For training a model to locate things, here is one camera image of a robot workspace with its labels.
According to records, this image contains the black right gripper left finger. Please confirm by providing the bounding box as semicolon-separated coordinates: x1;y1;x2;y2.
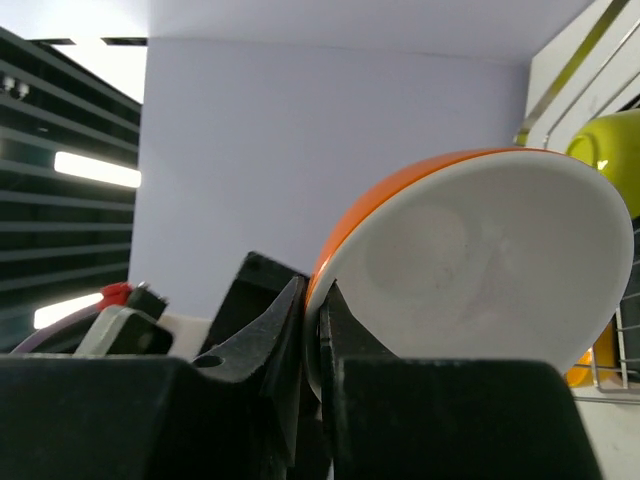
1;276;306;479

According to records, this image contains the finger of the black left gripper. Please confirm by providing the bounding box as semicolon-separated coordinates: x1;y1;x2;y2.
199;251;308;354

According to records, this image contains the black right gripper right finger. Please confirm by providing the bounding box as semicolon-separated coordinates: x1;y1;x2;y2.
319;287;600;479

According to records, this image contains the orange bowl white inside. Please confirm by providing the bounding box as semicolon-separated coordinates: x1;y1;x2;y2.
302;146;635;404

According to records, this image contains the lime green bowl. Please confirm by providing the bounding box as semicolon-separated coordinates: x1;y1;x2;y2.
566;108;639;219

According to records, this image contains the yellow orange plastic bowl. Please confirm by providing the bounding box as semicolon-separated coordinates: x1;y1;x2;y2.
565;318;622;388

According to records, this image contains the steel wire dish rack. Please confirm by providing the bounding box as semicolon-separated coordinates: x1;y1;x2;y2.
514;1;639;404

